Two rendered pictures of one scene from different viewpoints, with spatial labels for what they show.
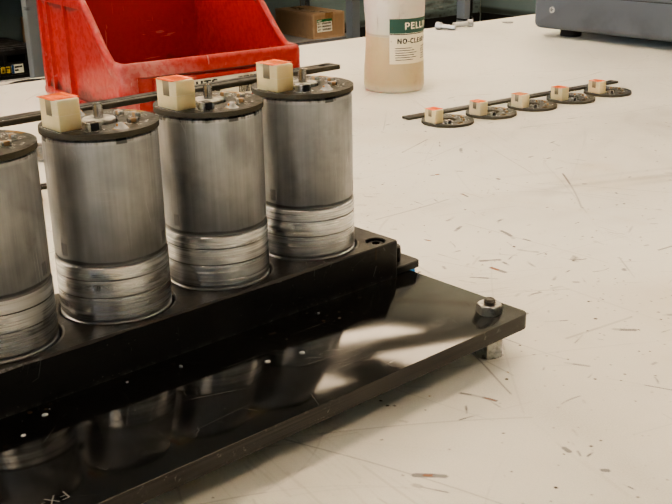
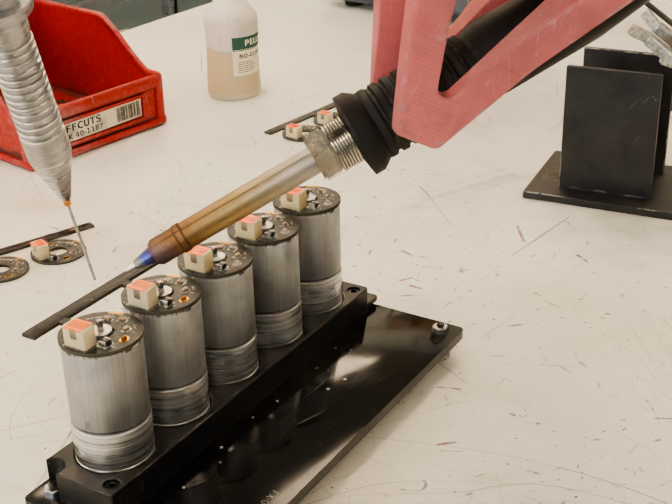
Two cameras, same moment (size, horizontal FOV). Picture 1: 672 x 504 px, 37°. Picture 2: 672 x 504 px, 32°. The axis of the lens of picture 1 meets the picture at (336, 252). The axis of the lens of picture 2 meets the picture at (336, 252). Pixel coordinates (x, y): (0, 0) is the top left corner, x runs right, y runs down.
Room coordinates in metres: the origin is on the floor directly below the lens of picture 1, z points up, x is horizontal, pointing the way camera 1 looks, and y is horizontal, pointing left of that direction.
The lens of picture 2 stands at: (-0.13, 0.11, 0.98)
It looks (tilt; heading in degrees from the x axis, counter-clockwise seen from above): 26 degrees down; 343
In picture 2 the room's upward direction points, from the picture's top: 1 degrees counter-clockwise
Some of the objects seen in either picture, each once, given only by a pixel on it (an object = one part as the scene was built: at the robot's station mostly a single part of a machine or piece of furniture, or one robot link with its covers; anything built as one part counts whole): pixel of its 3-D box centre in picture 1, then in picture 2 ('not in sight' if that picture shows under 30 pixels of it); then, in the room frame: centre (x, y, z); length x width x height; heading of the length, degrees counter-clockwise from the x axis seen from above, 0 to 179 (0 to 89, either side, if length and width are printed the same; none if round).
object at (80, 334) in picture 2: not in sight; (81, 333); (0.17, 0.10, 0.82); 0.01 x 0.01 x 0.01; 41
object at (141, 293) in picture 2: not in sight; (144, 293); (0.19, 0.08, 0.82); 0.01 x 0.01 x 0.01; 41
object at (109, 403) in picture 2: not in sight; (109, 402); (0.17, 0.09, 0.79); 0.02 x 0.02 x 0.05
